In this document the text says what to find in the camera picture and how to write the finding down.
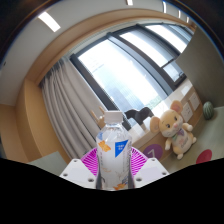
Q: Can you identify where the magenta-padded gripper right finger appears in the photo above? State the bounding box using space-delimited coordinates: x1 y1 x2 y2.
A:
128 147 170 189

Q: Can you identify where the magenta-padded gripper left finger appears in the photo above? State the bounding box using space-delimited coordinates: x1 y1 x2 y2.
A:
59 148 99 190

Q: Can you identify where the clear plastic water bottle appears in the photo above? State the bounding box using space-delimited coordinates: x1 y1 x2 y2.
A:
95 110 133 191

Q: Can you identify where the round purple number sign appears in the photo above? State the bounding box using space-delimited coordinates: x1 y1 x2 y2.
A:
143 143 164 162

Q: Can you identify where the grey-green desk partition panel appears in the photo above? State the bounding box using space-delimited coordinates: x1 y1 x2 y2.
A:
175 26 224 109
28 150 73 176

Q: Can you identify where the cream mouse plush toy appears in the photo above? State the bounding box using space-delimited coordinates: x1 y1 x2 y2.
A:
149 99 198 160

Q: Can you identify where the black horse figure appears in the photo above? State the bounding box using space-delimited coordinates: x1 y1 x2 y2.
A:
124 106 155 132

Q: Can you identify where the beige pleated curtain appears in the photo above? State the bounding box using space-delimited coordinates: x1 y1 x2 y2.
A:
39 58 108 160

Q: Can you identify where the small round green cactus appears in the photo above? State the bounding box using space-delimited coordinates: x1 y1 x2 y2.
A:
202 101 215 121

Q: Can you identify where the dark-framed window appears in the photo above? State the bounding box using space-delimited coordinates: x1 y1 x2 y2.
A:
69 22 196 134

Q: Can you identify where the white wall socket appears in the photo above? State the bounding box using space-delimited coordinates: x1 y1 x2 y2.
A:
180 102 194 123
188 92 201 111

